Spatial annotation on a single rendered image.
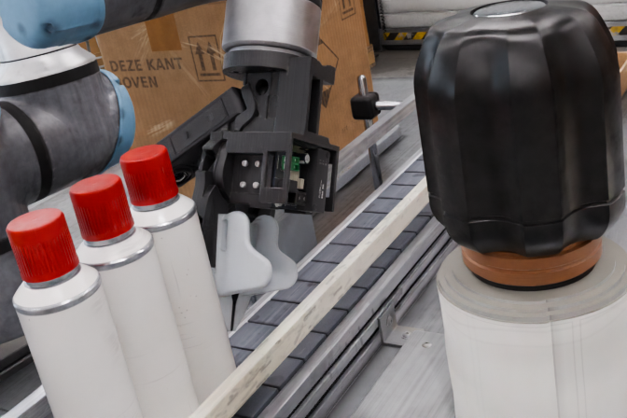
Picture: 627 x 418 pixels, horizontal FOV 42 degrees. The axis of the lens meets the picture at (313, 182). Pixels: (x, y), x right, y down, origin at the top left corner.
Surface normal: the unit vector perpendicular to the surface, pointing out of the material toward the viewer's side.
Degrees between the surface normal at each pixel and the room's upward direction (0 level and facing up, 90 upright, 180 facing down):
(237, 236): 63
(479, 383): 87
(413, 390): 0
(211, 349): 90
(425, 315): 0
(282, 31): 70
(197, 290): 90
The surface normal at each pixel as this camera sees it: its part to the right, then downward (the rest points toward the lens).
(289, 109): -0.51, -0.11
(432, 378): -0.18, -0.92
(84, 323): 0.64, 0.17
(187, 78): -0.51, 0.40
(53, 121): 0.61, -0.37
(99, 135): 0.79, 0.11
